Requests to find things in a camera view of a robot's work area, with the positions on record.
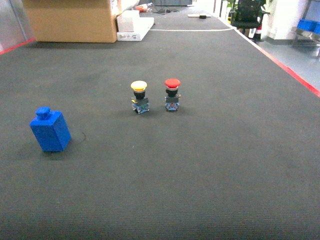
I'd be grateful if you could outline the blue block part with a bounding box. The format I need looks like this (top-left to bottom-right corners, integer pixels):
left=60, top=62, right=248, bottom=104
left=29, top=106, right=71, bottom=152

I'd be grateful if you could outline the blue bin far right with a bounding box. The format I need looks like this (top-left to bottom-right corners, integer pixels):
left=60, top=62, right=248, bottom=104
left=297, top=19, right=320, bottom=33

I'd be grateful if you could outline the red mushroom push button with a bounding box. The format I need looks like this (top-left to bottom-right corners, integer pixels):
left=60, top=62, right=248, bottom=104
left=164, top=78, right=181, bottom=111

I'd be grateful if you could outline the yellow mushroom push button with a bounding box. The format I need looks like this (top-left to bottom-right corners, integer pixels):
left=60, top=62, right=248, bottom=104
left=130, top=80, right=150, bottom=115

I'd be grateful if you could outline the white flat box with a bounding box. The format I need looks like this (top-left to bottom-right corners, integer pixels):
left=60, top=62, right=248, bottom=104
left=116, top=17, right=155, bottom=42

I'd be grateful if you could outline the small white box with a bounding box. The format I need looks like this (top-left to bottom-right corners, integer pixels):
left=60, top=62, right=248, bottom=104
left=116, top=10, right=140, bottom=33

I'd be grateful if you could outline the black office chair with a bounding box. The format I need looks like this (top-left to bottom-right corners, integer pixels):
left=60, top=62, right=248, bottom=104
left=229, top=0, right=270, bottom=35

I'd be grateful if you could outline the large cardboard box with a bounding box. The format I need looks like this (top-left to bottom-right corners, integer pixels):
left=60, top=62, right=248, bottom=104
left=22, top=0, right=117, bottom=43

